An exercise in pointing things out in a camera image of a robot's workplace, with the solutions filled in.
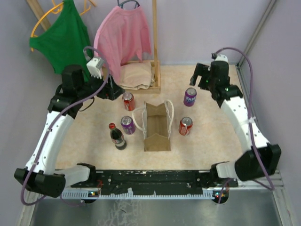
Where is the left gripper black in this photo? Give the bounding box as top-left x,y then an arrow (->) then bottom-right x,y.
78,69 -> 126,101

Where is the purple fanta can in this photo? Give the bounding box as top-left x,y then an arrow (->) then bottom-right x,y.
183,88 -> 197,107
120,116 -> 136,135

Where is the red cola can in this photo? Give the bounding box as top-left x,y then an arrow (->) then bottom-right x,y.
179,117 -> 193,136
122,92 -> 135,111

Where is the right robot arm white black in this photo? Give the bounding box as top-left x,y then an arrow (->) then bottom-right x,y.
190,60 -> 281,186

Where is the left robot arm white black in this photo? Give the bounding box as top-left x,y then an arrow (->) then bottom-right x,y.
14,65 -> 125,205

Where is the folded beige cloth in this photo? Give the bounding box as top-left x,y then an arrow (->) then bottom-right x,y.
119,62 -> 155,90

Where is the wooden clothes rack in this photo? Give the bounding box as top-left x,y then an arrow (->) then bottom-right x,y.
27,0 -> 161,94

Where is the glass cola bottle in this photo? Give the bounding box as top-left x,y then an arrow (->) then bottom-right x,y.
109,123 -> 127,150

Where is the pink t-shirt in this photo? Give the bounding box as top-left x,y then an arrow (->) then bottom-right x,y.
94,6 -> 152,83

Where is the green tank top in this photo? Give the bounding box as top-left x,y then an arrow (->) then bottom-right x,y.
29,0 -> 91,82

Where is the grey clothes hanger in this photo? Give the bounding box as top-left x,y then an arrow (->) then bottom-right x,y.
117,0 -> 140,10

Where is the yellow clothes hanger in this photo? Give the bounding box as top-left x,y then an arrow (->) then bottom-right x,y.
30,0 -> 97,52

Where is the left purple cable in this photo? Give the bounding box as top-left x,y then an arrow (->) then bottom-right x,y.
20,46 -> 111,207

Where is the purple cable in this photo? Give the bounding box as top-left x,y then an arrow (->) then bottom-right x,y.
211,47 -> 276,205
20,46 -> 111,207

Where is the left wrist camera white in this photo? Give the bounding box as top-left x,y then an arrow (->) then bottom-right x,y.
87,56 -> 104,79

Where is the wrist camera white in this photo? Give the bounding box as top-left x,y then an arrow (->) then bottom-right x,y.
87,56 -> 104,79
212,53 -> 228,63

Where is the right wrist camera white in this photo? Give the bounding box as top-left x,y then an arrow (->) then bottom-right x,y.
212,53 -> 228,63

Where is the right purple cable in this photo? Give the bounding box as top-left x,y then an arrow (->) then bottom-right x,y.
211,47 -> 276,205

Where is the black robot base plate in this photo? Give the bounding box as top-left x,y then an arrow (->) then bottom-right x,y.
71,169 -> 226,195

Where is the white cable duct strip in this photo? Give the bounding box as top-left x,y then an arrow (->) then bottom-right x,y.
61,188 -> 221,200

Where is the aluminium corner post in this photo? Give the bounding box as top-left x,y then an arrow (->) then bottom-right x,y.
245,0 -> 278,55

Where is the aluminium frame rail front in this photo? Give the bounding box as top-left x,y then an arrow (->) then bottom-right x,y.
22,170 -> 286,192

